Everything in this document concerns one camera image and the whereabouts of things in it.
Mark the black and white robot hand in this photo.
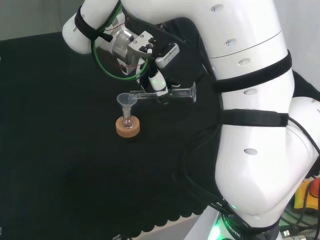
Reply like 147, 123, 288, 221
138, 58, 181, 106

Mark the clear graduated cylinder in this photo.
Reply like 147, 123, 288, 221
129, 82, 198, 104

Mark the round-bottom glass flask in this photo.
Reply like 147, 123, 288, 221
121, 113, 135, 130

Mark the clear plastic funnel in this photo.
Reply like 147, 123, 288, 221
116, 92, 137, 118

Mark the black bench cloth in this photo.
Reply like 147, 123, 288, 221
0, 17, 320, 238

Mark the yellow stop button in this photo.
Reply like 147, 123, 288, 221
293, 177, 320, 211

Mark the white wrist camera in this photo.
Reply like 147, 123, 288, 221
154, 43, 181, 69

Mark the cork ring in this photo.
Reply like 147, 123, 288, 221
115, 115, 141, 139

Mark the green cable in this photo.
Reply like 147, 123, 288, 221
90, 0, 151, 81

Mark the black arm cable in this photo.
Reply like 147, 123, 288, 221
171, 138, 254, 237

